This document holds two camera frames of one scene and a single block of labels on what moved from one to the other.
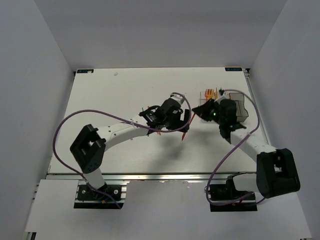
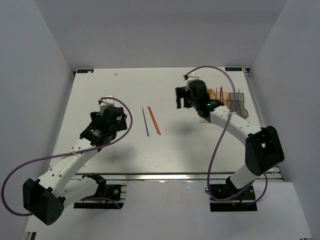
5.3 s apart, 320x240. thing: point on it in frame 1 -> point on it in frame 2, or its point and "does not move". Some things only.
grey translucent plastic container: [241, 113] does not move
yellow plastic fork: [210, 93] does not move
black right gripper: [203, 110] -> [182, 93]
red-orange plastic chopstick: [183, 135] -> [238, 92]
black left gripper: [178, 122] -> [96, 116]
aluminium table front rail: [148, 177] does not move
